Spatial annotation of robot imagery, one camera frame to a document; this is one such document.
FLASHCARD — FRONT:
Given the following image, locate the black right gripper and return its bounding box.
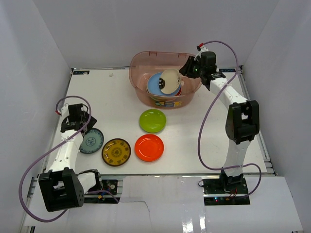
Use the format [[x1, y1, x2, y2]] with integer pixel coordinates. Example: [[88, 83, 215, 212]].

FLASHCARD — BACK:
[[179, 56, 205, 79]]

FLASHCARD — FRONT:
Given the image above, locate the cream plate with black flowers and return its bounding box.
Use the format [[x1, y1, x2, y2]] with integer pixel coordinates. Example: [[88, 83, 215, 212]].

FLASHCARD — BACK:
[[159, 69, 181, 95]]

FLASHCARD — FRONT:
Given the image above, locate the small blue patterned plate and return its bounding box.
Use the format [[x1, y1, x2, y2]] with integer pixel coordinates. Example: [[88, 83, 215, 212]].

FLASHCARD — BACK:
[[79, 128, 104, 154]]

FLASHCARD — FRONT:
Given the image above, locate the light blue plastic plate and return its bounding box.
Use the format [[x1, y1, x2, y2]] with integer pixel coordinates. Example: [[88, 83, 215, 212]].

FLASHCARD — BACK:
[[147, 72, 179, 96]]

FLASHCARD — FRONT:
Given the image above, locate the pale yellow plastic plate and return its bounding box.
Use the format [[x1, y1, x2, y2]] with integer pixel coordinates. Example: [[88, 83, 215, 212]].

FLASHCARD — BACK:
[[150, 94, 176, 102]]

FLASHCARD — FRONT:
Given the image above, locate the orange plastic plate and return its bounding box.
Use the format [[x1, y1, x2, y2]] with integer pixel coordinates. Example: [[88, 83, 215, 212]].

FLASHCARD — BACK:
[[135, 134, 165, 163]]

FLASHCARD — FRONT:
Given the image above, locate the red plate with teal flower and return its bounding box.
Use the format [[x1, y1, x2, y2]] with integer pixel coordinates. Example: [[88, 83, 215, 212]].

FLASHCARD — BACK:
[[175, 86, 182, 96]]

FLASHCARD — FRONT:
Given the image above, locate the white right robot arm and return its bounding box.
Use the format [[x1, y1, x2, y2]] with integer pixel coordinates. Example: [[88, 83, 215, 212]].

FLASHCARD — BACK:
[[179, 51, 259, 194]]

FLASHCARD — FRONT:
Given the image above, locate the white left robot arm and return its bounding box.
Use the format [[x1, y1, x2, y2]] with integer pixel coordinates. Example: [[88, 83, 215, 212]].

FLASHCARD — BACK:
[[39, 103, 104, 212]]

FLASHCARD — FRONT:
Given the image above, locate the pink translucent plastic bin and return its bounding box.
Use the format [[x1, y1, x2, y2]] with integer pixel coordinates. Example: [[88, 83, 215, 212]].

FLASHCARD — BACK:
[[129, 51, 201, 109]]

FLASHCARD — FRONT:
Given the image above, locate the right dark table label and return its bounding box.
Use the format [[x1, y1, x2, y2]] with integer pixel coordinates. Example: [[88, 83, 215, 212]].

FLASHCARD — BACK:
[[219, 68, 236, 73]]

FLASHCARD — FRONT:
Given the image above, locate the dark table label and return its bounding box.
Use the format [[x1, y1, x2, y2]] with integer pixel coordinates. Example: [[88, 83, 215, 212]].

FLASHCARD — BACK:
[[72, 70, 89, 75], [219, 68, 236, 73]]

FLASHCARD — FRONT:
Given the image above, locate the yellow patterned brown-rimmed plate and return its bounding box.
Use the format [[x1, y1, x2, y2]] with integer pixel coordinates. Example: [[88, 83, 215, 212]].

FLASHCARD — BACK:
[[102, 138, 131, 167]]

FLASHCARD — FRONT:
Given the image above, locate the left dark table label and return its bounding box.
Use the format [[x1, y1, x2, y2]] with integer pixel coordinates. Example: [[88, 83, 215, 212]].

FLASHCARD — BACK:
[[72, 70, 89, 75]]

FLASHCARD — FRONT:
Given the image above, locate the lime green plastic plate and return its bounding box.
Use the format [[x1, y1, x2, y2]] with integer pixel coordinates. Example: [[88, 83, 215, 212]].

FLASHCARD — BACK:
[[139, 109, 167, 133]]

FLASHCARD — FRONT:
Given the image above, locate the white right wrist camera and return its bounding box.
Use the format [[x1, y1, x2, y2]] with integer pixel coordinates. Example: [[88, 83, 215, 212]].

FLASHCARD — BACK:
[[194, 43, 208, 61]]

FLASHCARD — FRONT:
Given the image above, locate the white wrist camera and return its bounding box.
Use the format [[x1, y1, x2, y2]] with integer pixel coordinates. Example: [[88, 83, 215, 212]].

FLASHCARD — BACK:
[[194, 43, 208, 61], [55, 103, 69, 117]]

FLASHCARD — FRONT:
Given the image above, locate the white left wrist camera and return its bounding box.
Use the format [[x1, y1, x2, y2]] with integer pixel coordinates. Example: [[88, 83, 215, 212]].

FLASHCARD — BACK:
[[55, 103, 69, 117]]

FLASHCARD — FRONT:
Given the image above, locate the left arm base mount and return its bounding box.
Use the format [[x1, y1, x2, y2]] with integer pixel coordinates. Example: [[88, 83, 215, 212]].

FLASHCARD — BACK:
[[84, 180, 121, 204]]

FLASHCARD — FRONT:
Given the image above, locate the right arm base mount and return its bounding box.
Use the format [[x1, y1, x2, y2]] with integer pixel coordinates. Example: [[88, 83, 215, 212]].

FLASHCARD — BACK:
[[198, 178, 251, 206]]

